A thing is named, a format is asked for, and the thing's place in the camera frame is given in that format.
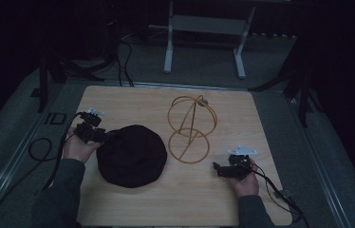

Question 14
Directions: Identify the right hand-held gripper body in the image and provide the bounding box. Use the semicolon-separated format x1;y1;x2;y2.
222;144;258;181

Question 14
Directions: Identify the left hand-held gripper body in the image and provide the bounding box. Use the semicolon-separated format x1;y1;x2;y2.
73;106;108;144

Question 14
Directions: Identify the black round hat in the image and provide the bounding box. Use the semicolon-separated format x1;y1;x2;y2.
95;123;168;189

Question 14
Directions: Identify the person's left hand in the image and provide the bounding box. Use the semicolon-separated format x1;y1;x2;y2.
62;126;104;164

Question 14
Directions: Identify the person's right hand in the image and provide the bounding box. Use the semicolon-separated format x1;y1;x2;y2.
228;157;261;199

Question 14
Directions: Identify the black metal stand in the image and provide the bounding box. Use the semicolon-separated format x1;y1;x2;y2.
247;28;326;128
30;47;105;114

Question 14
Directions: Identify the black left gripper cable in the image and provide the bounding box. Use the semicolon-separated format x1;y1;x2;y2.
0;111;85;228

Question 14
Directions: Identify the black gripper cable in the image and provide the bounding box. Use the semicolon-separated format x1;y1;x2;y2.
0;111;85;228
244;161;310;228

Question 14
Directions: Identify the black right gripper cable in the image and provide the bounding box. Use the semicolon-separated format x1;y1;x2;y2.
244;161;310;228

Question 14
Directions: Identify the gold wire hat stand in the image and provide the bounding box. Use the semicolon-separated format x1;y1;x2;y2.
167;94;218;165

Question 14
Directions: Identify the grey cable connector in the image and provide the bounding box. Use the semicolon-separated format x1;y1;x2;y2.
274;188;294;200

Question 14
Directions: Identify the black floor cable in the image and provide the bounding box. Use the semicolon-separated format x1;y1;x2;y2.
115;39;136;88

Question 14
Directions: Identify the metal floor rail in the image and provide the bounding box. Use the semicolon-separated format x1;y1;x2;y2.
0;83;82;228
288;94;355;228

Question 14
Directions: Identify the white metal table frame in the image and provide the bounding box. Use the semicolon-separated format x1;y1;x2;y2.
148;0;293;80

